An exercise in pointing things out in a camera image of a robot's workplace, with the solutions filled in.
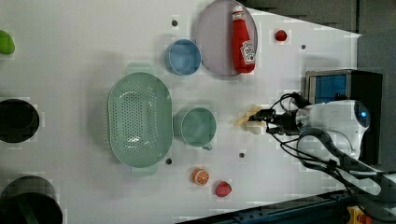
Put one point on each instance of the small red toy strawberry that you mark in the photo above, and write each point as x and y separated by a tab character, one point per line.
281	35

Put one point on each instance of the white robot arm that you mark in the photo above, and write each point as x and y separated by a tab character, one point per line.
327	137

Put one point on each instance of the green oval colander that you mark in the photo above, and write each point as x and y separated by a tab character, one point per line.
139	119

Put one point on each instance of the yellow emergency stop button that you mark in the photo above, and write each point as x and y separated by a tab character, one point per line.
356	216

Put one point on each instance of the green toy fruit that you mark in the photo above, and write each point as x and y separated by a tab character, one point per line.
7	45

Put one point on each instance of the pink round plate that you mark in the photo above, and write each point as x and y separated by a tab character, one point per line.
213	34

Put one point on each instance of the black round container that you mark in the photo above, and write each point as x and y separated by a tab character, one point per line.
30	200

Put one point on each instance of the blue small bowl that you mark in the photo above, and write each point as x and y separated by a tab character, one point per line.
182	57

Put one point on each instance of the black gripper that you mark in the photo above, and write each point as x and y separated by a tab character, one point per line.
284	123

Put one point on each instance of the black round pot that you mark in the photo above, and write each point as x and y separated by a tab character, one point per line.
19	121

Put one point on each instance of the green mug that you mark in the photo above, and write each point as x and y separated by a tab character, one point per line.
195	126

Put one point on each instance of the red ketchup bottle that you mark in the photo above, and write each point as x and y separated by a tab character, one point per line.
242	45

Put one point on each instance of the toy orange slice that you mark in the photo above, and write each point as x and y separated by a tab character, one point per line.
200	176

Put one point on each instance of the peeled toy banana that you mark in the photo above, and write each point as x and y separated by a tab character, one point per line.
249	124

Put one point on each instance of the black toaster oven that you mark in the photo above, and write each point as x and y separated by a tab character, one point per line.
348	84

